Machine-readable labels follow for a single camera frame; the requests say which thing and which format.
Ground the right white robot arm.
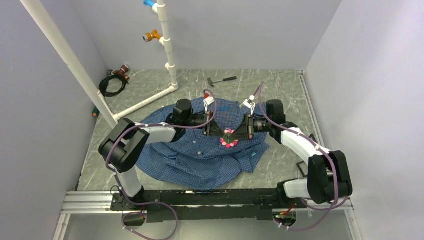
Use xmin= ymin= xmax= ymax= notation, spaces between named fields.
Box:
xmin=224 ymin=99 xmax=353 ymax=208

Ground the blue hose nozzle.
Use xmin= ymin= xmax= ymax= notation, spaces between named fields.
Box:
xmin=143 ymin=0 xmax=155 ymax=8

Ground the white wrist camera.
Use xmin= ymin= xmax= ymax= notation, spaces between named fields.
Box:
xmin=241 ymin=95 xmax=256 ymax=115
xmin=203 ymin=96 xmax=215 ymax=112

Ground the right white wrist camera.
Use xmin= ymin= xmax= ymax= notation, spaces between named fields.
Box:
xmin=241 ymin=95 xmax=256 ymax=115

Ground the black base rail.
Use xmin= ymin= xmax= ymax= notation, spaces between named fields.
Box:
xmin=110 ymin=188 xmax=306 ymax=223

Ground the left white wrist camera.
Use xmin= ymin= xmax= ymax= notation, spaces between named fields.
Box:
xmin=203 ymin=96 xmax=215 ymax=112

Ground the white PVC pipe frame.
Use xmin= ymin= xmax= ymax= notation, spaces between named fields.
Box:
xmin=21 ymin=0 xmax=179 ymax=128

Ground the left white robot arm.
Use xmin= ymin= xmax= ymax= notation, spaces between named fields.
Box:
xmin=98 ymin=95 xmax=219 ymax=210

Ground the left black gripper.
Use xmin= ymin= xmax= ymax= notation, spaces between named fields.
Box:
xmin=183 ymin=110 xmax=228 ymax=139

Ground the coiled black hose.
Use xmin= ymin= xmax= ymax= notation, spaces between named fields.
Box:
xmin=98 ymin=74 xmax=128 ymax=98

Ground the pink flower brooch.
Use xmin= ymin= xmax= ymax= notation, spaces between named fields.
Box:
xmin=220 ymin=128 xmax=239 ymax=148

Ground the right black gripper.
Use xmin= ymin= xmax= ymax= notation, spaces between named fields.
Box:
xmin=228 ymin=113 xmax=273 ymax=140

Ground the black handled hammer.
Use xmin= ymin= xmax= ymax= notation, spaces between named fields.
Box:
xmin=207 ymin=76 xmax=238 ymax=88

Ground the blue checkered shirt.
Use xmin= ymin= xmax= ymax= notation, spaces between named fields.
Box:
xmin=136 ymin=99 xmax=269 ymax=190

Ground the orange hose nozzle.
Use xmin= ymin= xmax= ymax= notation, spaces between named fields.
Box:
xmin=142 ymin=29 xmax=162 ymax=43

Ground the green orange screwdriver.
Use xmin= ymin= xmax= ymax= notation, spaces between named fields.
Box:
xmin=91 ymin=107 xmax=100 ymax=117

